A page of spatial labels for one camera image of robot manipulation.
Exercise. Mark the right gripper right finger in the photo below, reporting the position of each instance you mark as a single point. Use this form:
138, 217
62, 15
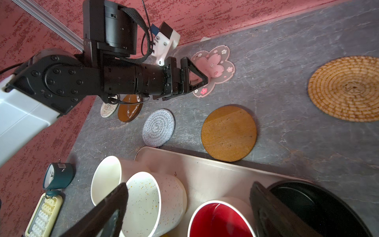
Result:
275, 219

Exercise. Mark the white speckled mug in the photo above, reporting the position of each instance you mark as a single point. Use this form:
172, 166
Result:
156, 205

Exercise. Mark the cream white mug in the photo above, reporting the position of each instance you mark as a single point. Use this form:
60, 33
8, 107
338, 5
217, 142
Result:
110, 173

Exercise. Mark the dark brown glossy coaster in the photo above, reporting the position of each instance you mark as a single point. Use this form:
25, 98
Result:
127, 113

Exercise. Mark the brown cork round coaster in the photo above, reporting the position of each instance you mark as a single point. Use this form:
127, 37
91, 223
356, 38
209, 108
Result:
229, 134

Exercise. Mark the red inside white mug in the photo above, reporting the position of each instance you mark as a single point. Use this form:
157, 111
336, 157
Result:
224, 217

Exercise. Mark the grey woven round coaster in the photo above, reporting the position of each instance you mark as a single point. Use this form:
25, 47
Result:
158, 128

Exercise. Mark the pink flower coaster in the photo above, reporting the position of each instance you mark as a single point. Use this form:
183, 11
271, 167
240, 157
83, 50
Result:
216, 66

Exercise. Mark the beige spiral round coaster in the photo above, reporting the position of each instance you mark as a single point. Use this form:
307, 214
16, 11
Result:
107, 110

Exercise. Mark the black mug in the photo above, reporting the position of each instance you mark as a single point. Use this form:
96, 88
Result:
322, 210

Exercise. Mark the beige rectangular tray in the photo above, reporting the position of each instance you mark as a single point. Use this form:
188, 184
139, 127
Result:
204, 179

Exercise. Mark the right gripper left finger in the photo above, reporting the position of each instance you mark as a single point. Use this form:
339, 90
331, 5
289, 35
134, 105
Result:
106, 218

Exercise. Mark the cream calculator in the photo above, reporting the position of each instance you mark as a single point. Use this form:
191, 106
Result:
44, 216

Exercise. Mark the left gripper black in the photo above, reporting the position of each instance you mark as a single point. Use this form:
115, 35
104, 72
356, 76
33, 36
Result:
121, 77

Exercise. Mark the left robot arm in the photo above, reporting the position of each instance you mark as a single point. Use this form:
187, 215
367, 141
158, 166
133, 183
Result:
51, 83

